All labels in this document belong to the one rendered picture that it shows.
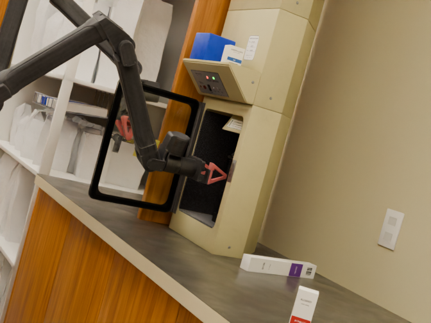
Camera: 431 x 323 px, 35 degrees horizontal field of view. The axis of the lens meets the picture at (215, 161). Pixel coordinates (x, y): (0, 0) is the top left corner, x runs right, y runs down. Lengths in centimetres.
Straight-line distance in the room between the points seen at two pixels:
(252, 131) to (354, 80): 49
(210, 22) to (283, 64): 40
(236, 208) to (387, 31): 78
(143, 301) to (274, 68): 79
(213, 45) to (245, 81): 22
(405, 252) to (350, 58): 75
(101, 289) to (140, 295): 27
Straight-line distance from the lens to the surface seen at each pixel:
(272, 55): 209
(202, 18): 238
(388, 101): 226
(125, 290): 196
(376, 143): 225
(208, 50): 219
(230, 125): 218
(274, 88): 210
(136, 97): 196
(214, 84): 217
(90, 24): 186
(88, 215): 223
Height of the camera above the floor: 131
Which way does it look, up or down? 3 degrees down
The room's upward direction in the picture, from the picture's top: 15 degrees clockwise
